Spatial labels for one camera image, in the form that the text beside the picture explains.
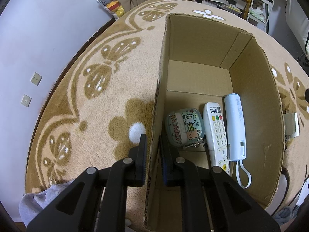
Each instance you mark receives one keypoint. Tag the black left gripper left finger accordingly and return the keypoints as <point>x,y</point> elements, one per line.
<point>96,199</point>

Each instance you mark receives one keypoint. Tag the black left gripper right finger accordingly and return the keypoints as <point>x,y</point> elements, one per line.
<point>210,199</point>

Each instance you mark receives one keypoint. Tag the white power adapter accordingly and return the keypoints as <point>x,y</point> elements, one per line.
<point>291,124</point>

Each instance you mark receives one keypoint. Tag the brown cardboard box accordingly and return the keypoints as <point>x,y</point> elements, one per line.
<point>201,61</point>

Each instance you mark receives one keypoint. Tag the white remote control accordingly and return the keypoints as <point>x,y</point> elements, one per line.
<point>216,135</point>

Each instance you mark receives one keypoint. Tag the light blue power bank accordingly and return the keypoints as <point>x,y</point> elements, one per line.
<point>236,135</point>

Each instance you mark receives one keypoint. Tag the blue grey cloth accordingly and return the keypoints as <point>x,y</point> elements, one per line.
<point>286,214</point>

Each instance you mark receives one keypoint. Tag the cartoon print round pouch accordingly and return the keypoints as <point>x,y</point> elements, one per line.
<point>185,128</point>

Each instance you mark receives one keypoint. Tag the beige butterfly pattern rug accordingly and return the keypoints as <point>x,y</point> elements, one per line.
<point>106,101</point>

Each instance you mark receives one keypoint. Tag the white utility cart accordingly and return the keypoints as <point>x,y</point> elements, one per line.
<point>259,13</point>

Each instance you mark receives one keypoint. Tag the lower wall outlet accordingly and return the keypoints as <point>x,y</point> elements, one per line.
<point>25,101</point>

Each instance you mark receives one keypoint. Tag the wall outlet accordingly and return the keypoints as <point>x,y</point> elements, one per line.
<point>25,101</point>
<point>36,78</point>

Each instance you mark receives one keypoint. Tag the upper wall outlet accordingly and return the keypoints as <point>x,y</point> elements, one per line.
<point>36,78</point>

